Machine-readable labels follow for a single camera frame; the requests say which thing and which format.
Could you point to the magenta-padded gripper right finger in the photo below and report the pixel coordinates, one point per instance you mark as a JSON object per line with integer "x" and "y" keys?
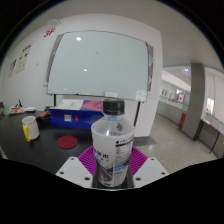
{"x": 148, "y": 171}

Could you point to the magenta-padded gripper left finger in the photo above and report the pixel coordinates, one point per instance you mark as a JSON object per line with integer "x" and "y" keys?
{"x": 75, "y": 171}

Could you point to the clear plastic water bottle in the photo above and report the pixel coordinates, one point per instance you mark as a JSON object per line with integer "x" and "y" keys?
{"x": 112, "y": 143}

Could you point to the flat round red coaster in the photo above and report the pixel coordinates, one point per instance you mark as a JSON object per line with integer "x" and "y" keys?
{"x": 67, "y": 142}

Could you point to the large blue cardboard box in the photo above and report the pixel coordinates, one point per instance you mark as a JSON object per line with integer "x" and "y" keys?
{"x": 76, "y": 115}

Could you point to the red fire extinguisher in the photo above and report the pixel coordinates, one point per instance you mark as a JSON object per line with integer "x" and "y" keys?
{"x": 182, "y": 120}

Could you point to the red and black tool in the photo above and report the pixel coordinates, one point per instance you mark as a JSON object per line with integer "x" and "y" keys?
{"x": 43, "y": 116}

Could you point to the small white flat object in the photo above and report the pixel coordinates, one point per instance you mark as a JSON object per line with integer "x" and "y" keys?
{"x": 30, "y": 109}

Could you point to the black-legged side desk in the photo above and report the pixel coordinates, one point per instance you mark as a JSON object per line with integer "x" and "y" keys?
{"x": 213, "y": 125}

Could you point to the colourful orange book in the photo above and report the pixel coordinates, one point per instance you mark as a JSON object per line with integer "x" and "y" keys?
{"x": 16, "y": 110}

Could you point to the large standing whiteboard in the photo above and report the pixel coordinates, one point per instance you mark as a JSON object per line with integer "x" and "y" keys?
{"x": 98, "y": 63}

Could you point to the red and white wall sign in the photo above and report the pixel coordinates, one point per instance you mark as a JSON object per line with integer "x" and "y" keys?
{"x": 180, "y": 98}

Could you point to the small white wall poster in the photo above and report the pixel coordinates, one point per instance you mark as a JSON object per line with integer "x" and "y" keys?
{"x": 12, "y": 67}

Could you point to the large white wall poster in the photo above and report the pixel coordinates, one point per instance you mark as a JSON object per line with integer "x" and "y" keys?
{"x": 23, "y": 59}

